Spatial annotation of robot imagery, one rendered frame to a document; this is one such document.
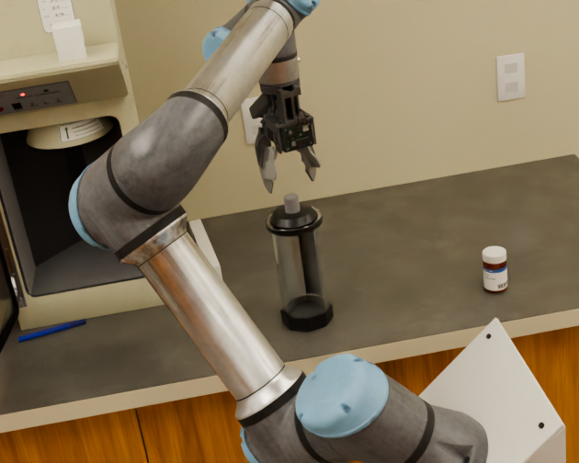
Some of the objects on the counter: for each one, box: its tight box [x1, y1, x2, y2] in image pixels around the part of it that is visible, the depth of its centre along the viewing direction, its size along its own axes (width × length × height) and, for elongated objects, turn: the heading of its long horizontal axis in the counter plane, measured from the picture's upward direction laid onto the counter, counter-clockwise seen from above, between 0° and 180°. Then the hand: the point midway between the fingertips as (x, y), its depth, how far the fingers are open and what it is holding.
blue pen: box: [17, 319, 86, 343], centre depth 211 cm, size 1×14×1 cm, turn 123°
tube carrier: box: [266, 207, 329, 319], centre depth 198 cm, size 11×11×21 cm
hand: (289, 180), depth 190 cm, fingers open, 8 cm apart
